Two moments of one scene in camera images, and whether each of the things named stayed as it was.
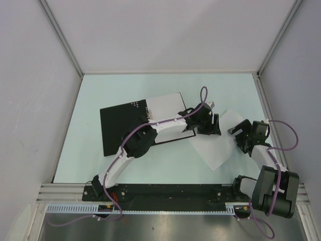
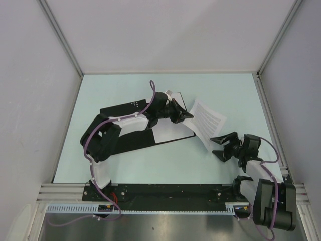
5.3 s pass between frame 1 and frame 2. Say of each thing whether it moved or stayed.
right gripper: moved
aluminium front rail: stayed
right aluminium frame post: stayed
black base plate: stayed
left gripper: moved
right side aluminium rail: stayed
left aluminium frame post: stayed
